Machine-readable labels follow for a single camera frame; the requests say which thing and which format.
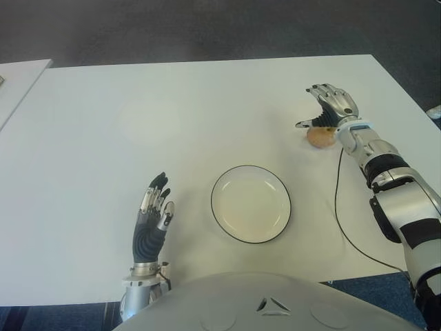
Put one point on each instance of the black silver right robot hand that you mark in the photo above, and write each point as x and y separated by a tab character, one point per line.
339	103

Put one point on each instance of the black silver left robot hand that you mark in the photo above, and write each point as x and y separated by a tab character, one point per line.
148	241

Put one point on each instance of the red yellow apple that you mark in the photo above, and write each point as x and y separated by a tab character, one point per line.
320	139

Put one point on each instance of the white plate with black rim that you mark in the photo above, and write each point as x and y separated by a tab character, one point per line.
251	205

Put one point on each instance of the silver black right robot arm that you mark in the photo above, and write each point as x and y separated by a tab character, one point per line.
413	213

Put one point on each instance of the white sneaker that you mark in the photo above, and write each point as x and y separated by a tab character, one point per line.
435	112

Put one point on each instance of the grey robot torso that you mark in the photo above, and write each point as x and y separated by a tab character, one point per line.
241	300

